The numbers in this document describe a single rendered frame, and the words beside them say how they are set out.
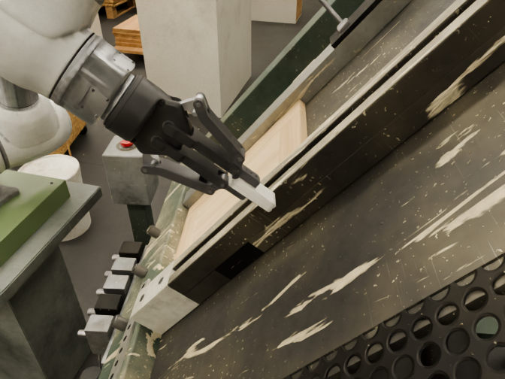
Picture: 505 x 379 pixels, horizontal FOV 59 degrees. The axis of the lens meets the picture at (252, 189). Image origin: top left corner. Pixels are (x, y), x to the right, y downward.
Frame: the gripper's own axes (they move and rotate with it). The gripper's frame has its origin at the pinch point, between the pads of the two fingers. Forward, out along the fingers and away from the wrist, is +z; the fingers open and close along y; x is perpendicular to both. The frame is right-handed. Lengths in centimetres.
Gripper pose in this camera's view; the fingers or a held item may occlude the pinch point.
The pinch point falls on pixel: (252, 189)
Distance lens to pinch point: 58.9
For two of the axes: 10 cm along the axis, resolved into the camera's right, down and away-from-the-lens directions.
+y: 6.4, -6.4, -4.3
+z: 7.7, 5.3, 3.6
